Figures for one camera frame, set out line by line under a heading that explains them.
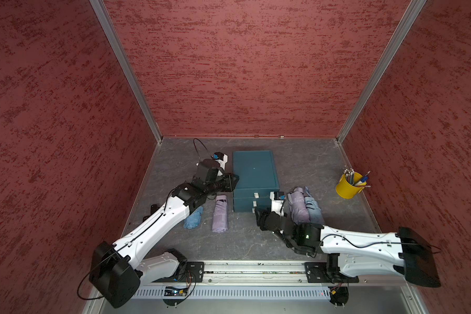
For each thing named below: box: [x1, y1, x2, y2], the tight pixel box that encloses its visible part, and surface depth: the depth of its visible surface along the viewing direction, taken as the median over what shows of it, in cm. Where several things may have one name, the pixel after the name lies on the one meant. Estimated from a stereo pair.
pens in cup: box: [343, 168, 372, 188], surface depth 89 cm
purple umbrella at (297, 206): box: [287, 187, 311, 225], surface depth 91 cm
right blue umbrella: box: [304, 185, 326, 224], surface depth 89 cm
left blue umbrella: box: [183, 206, 205, 229], surface depth 86 cm
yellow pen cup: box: [335, 172, 364, 199], surface depth 92 cm
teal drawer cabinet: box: [232, 150, 280, 213], surface depth 78 cm
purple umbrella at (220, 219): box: [211, 194, 229, 233], surface depth 89 cm
